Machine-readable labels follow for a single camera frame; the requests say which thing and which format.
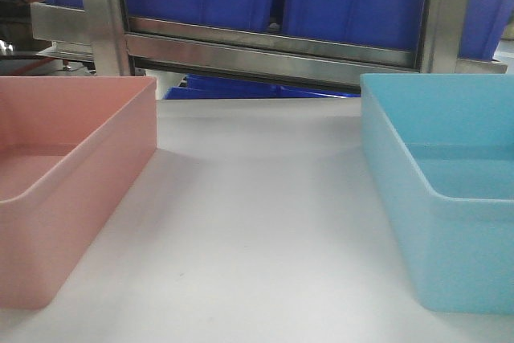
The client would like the pink plastic box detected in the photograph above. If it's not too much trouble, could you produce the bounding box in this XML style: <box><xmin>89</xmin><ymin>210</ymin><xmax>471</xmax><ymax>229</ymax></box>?
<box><xmin>1</xmin><ymin>76</ymin><xmax>157</xmax><ymax>309</ymax></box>

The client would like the blue crate far right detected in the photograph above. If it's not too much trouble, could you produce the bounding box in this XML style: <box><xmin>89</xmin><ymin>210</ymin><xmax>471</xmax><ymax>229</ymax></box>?
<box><xmin>459</xmin><ymin>0</ymin><xmax>513</xmax><ymax>61</ymax></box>

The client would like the stainless steel shelf rack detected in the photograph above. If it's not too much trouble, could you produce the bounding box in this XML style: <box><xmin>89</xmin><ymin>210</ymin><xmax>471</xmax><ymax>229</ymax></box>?
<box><xmin>31</xmin><ymin>0</ymin><xmax>508</xmax><ymax>89</ymax></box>

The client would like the blue crates lower shelf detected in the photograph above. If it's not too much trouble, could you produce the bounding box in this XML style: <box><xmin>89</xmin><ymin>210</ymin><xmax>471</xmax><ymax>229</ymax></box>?
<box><xmin>163</xmin><ymin>74</ymin><xmax>361</xmax><ymax>100</ymax></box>

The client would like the light blue plastic box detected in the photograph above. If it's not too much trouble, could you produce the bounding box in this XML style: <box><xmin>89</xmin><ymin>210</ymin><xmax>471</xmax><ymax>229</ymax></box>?
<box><xmin>361</xmin><ymin>74</ymin><xmax>513</xmax><ymax>314</ymax></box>

